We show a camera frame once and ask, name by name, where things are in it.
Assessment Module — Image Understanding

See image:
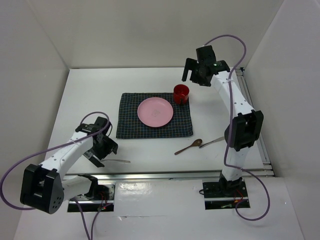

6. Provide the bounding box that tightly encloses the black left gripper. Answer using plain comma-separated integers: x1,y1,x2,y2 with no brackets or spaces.
82,135,118,167

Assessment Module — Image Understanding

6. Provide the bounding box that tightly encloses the silver metal fork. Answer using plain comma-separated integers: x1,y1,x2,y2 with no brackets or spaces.
103,159,131,164

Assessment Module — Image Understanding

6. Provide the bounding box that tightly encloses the red enamel mug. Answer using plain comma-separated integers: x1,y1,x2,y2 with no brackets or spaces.
173,84,190,105

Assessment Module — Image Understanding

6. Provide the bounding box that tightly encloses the dark checked cloth placemat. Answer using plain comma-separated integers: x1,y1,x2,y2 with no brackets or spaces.
116,92,194,140

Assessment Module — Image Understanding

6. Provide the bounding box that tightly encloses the pink plastic plate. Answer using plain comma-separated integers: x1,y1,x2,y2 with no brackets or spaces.
137,97,174,128

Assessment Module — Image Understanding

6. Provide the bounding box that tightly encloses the brown wooden spoon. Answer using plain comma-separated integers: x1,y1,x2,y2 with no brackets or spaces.
174,138,203,155

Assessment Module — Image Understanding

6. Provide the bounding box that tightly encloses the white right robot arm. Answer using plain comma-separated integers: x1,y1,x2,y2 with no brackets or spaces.
182,45,264,196

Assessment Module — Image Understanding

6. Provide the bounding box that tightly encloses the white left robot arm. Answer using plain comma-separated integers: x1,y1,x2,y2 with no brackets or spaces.
20,117,118,214

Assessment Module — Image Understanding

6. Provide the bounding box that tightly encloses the silver table knife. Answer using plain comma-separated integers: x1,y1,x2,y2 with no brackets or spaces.
199,136,225,149

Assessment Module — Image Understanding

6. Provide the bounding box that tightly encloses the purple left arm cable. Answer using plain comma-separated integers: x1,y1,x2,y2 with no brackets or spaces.
0,111,113,240

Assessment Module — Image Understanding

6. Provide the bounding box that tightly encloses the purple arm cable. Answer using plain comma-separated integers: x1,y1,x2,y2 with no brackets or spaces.
0,111,113,240
203,34,271,221

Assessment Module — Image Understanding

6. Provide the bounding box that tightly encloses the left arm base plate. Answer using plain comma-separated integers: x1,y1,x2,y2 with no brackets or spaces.
75,183,116,213

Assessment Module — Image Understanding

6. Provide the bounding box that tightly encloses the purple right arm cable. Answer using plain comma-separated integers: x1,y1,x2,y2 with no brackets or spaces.
203,34,271,221

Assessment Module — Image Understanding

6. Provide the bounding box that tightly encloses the aluminium right side rail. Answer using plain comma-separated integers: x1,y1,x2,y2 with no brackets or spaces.
236,67,273,171

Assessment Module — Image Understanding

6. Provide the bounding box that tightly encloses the aluminium rail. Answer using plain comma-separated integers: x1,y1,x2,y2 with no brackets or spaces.
236,67,273,171
38,169,276,183

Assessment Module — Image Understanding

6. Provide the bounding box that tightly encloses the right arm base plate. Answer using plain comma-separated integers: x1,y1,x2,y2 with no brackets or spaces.
199,181,251,210

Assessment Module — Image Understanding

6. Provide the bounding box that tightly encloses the aluminium front rail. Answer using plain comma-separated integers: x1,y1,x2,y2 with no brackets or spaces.
38,169,276,183

